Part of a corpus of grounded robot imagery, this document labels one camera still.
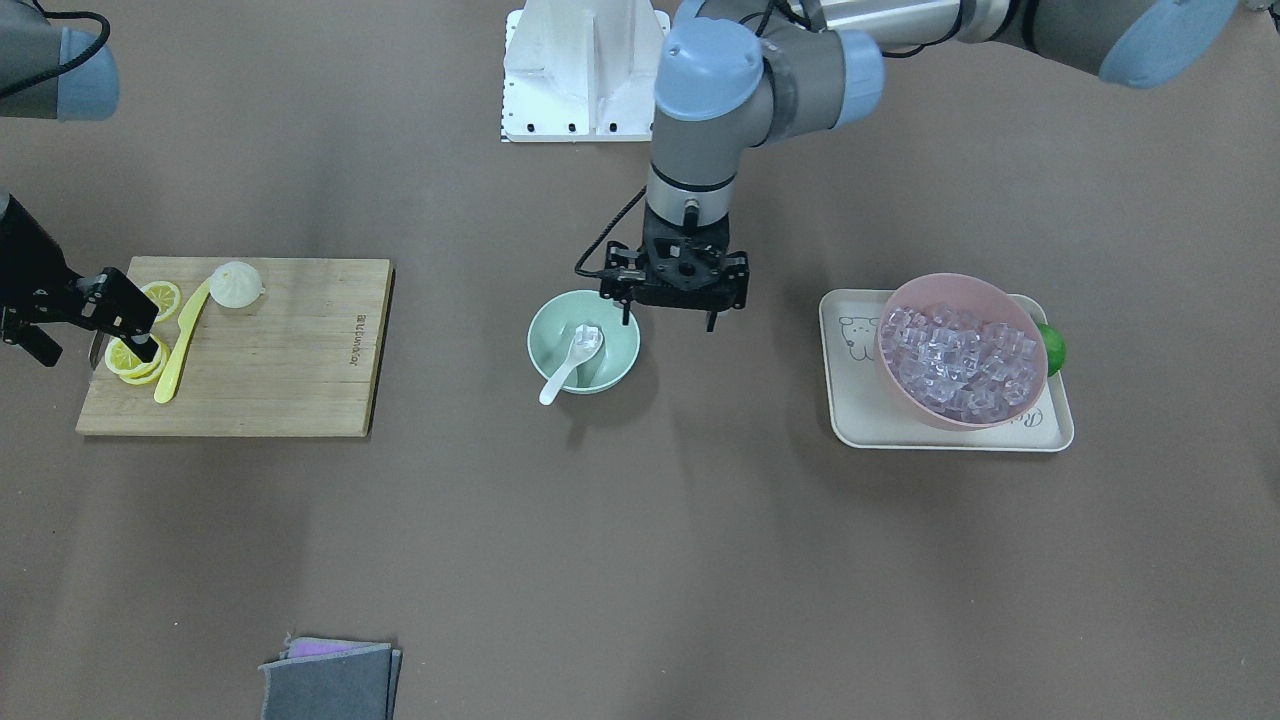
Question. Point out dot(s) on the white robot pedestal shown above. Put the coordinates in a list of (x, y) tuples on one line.
[(581, 71)]

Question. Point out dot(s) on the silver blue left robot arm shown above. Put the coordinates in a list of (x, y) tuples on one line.
[(739, 74)]

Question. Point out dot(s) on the pink bowl of ice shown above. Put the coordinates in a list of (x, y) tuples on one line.
[(961, 348)]

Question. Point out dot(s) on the green lime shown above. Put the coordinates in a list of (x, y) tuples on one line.
[(1054, 347)]

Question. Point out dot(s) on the grey folded cloth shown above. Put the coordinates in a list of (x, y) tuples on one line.
[(322, 678)]

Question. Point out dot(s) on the mint green bowl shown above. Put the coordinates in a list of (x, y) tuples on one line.
[(551, 329)]

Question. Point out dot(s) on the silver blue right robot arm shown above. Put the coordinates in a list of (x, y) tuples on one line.
[(58, 66)]

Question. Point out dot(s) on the yellow plastic knife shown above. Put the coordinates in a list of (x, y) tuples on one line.
[(168, 382)]

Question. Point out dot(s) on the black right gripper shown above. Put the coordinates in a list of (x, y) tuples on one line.
[(30, 268)]

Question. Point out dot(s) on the white plastic spoon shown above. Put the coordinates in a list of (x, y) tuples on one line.
[(585, 343)]

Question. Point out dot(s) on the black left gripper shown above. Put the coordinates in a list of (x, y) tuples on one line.
[(619, 283)]

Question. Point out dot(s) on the wooden cutting board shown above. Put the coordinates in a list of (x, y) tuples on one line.
[(302, 361)]

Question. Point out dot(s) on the cream serving tray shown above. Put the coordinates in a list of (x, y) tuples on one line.
[(868, 410)]

